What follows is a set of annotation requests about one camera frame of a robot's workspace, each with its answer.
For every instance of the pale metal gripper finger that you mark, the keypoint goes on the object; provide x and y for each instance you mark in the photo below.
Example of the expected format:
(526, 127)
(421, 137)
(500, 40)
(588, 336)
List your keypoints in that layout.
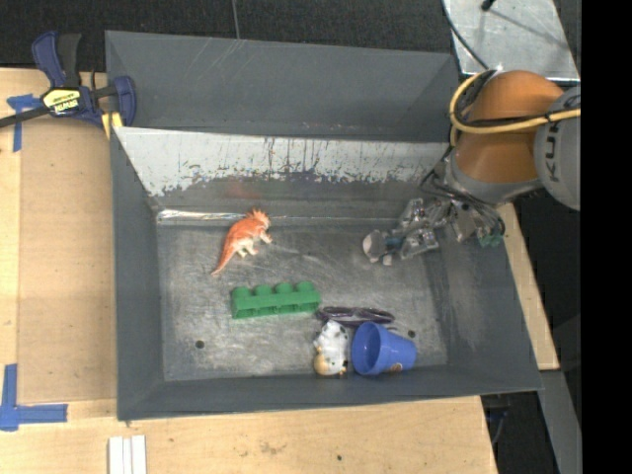
(416, 213)
(420, 244)

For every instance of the purple sunglasses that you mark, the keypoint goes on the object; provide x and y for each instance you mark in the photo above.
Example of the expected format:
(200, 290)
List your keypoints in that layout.
(355, 314)

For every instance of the blue plastic cup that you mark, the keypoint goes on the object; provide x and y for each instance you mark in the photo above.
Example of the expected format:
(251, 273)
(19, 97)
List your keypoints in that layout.
(382, 351)

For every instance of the white spotted toy cow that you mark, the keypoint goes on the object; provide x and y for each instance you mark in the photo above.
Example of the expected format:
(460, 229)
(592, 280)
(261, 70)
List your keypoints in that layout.
(332, 346)

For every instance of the green toy building brick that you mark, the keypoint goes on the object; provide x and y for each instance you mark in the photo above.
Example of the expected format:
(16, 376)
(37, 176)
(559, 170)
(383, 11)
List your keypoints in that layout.
(274, 301)

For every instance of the orange toy dinosaur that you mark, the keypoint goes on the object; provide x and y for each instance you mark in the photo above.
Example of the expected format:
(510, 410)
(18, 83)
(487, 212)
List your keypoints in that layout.
(242, 237)

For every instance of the grey metal bin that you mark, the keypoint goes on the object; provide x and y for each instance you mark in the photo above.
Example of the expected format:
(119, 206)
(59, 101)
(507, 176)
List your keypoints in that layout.
(276, 92)

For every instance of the pale wood board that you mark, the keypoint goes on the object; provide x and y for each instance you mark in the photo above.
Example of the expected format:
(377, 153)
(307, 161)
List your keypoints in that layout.
(64, 264)

